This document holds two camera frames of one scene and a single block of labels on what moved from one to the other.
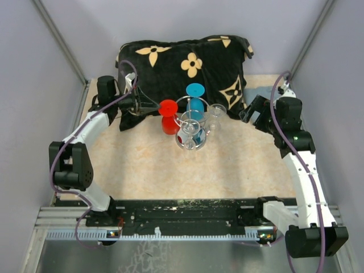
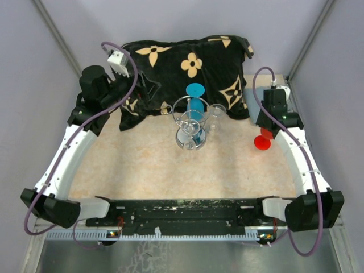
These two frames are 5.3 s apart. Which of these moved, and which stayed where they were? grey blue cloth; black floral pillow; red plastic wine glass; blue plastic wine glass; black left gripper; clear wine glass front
Moved: black left gripper; red plastic wine glass
Stayed: grey blue cloth; blue plastic wine glass; black floral pillow; clear wine glass front
